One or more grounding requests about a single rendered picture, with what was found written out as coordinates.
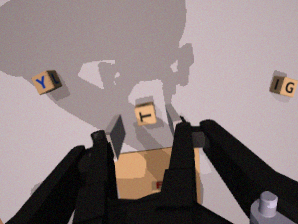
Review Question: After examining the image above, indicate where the tan letter block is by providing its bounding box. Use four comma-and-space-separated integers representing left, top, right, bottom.
270, 76, 298, 97
31, 70, 62, 95
152, 180, 163, 193
134, 101, 157, 126

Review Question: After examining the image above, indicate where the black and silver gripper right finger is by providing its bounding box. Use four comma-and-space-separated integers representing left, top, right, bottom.
151, 104, 298, 224

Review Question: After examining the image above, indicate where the tan flat mat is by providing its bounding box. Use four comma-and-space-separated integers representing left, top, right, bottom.
115, 147, 201, 204

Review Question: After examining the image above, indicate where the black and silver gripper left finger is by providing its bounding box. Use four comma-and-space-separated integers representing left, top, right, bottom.
5, 114, 126, 224

